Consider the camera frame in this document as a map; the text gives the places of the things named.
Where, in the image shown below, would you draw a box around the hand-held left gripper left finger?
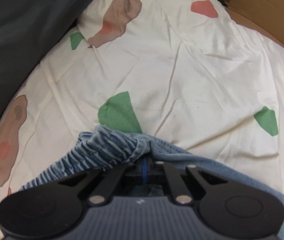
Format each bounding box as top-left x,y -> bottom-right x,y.
57,164 -> 142,204

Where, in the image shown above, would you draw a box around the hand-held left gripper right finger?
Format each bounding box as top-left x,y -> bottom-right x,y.
142,160 -> 226,204

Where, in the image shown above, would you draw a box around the light blue jeans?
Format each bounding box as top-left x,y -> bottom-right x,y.
18,125 -> 284,240

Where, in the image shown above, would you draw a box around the cream bear print blanket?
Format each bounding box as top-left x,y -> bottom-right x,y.
0,0 -> 284,240

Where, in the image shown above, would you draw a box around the flattened cardboard sheet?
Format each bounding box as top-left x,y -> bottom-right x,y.
213,0 -> 284,60

